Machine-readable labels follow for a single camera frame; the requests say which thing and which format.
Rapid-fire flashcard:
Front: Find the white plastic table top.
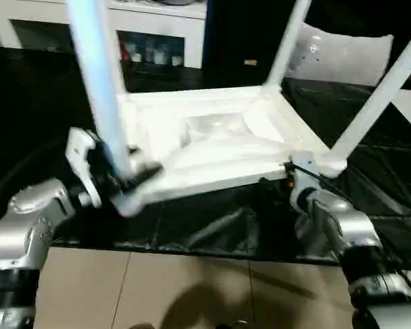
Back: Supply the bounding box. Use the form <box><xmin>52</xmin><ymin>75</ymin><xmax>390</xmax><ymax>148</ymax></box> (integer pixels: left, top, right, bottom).
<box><xmin>111</xmin><ymin>85</ymin><xmax>349</xmax><ymax>219</ymax></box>

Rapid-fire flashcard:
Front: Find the white plastic table leg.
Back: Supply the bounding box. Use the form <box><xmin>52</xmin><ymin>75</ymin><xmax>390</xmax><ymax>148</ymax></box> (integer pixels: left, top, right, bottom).
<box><xmin>65</xmin><ymin>0</ymin><xmax>165</xmax><ymax>219</ymax></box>
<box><xmin>323</xmin><ymin>20</ymin><xmax>411</xmax><ymax>179</ymax></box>
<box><xmin>264</xmin><ymin>0</ymin><xmax>313</xmax><ymax>95</ymax></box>

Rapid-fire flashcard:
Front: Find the black work mat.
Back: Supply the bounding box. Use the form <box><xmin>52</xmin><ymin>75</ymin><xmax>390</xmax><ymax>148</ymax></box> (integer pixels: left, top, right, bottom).
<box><xmin>0</xmin><ymin>44</ymin><xmax>411</xmax><ymax>267</ymax></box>

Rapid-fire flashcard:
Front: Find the grey cushion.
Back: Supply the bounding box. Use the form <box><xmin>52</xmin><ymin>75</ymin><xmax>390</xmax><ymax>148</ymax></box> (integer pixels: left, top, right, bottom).
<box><xmin>287</xmin><ymin>22</ymin><xmax>395</xmax><ymax>86</ymax></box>

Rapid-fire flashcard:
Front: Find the black box with yellow label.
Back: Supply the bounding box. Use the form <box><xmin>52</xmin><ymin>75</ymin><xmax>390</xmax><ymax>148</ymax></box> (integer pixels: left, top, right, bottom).
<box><xmin>203</xmin><ymin>0</ymin><xmax>295</xmax><ymax>90</ymax></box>

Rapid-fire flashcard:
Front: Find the white glass-door cabinet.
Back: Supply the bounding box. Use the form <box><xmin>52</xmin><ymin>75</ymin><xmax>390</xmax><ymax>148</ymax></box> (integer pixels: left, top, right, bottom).
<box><xmin>0</xmin><ymin>0</ymin><xmax>206</xmax><ymax>69</ymax></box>

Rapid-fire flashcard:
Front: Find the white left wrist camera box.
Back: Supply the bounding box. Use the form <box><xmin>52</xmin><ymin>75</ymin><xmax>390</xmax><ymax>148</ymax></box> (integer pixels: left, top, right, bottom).
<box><xmin>65</xmin><ymin>127</ymin><xmax>103</xmax><ymax>208</ymax></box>

